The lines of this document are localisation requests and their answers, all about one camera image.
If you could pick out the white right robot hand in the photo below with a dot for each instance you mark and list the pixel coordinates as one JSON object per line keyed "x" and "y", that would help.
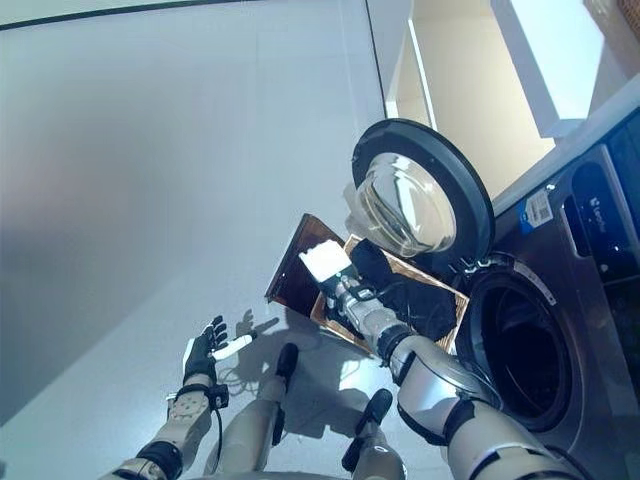
{"x": 327, "y": 260}

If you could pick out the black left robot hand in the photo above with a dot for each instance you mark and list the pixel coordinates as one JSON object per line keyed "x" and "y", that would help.
{"x": 200, "y": 357}

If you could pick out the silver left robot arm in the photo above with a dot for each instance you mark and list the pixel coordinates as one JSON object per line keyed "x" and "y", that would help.
{"x": 187, "y": 415}

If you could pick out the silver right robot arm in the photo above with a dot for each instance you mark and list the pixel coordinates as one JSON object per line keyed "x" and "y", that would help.
{"x": 440, "y": 385}

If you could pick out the grey front-load washing machine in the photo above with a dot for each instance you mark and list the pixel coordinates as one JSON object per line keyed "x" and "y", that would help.
{"x": 590, "y": 325}

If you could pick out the brown acrylic stand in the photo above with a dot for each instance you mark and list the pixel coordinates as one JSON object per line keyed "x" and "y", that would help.
{"x": 295, "y": 270}

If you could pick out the wicker laundry basket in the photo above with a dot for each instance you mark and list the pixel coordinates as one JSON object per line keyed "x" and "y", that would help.
{"x": 330, "y": 320}

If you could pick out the round glass washer door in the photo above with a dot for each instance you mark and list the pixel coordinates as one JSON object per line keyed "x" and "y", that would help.
{"x": 400, "y": 200}

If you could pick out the small blue washer sticker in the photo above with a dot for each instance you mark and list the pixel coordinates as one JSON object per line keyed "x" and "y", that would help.
{"x": 535, "y": 212}

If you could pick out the white counter cabinet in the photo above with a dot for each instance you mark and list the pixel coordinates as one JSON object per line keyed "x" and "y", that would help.
{"x": 450, "y": 75}

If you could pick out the brown woven basket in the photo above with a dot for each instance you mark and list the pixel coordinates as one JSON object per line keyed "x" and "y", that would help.
{"x": 631, "y": 6}

